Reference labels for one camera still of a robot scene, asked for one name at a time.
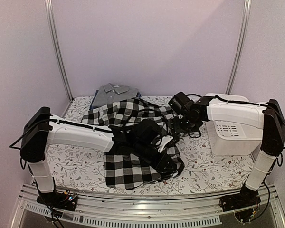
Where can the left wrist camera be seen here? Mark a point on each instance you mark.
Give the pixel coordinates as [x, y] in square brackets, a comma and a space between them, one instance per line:
[148, 135]

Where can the folded grey polo shirt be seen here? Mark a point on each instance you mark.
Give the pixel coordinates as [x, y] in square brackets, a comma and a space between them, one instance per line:
[111, 93]

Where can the left aluminium frame post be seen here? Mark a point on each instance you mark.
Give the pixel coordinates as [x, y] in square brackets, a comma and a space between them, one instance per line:
[57, 49]

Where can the aluminium front rail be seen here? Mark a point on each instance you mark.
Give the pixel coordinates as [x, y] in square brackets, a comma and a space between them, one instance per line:
[110, 210]

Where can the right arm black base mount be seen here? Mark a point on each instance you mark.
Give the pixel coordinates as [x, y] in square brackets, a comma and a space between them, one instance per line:
[239, 200]

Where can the black white checkered shirt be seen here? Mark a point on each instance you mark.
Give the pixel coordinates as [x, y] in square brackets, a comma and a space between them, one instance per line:
[125, 168]

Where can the floral patterned table cloth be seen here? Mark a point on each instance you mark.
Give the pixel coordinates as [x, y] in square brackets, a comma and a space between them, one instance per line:
[81, 168]

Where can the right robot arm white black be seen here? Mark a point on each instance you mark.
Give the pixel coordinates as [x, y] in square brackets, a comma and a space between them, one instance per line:
[272, 145]

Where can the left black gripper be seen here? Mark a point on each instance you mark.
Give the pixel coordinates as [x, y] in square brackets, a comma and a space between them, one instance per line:
[161, 164]

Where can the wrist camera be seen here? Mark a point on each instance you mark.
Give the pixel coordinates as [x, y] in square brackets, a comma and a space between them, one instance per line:
[148, 135]
[180, 103]

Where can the folded blue checkered shirt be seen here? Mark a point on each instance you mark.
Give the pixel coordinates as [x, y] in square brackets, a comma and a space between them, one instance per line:
[100, 100]

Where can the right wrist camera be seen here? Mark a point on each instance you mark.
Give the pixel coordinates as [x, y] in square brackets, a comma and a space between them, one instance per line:
[180, 103]

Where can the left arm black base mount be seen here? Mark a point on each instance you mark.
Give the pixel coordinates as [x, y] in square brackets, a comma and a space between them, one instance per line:
[66, 200]

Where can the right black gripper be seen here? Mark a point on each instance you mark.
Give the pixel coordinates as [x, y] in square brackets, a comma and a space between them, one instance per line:
[176, 129]

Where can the aluminium frame post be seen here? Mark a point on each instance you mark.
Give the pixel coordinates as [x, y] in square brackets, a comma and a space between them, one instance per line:
[57, 49]
[240, 45]

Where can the white plastic basket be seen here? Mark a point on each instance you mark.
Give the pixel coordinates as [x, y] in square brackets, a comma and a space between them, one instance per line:
[235, 126]

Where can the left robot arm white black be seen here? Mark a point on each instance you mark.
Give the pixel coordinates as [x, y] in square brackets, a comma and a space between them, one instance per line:
[45, 128]

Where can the right aluminium frame post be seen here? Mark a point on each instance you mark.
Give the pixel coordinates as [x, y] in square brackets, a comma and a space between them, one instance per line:
[240, 45]

